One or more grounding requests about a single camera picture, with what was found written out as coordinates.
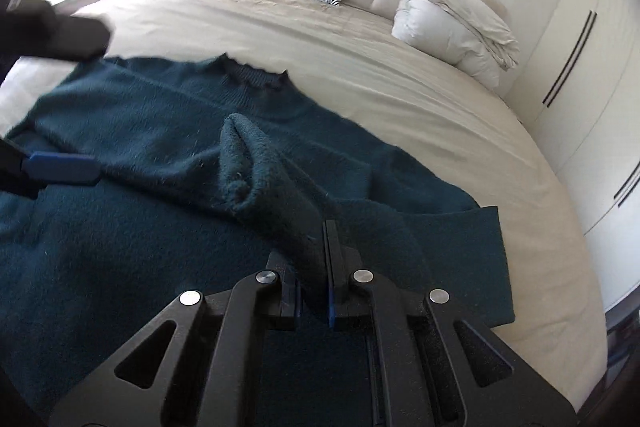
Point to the folded white duvet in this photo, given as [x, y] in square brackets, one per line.
[466, 34]

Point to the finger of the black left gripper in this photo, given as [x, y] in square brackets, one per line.
[27, 173]
[36, 29]

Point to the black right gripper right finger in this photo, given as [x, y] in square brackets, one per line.
[432, 363]

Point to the white wardrobe with black handles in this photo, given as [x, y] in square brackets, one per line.
[578, 97]

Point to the dark teal knit sweater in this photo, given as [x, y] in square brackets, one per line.
[208, 167]

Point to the beige bed with sheet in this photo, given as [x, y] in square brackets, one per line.
[348, 62]

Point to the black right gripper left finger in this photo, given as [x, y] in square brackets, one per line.
[197, 363]

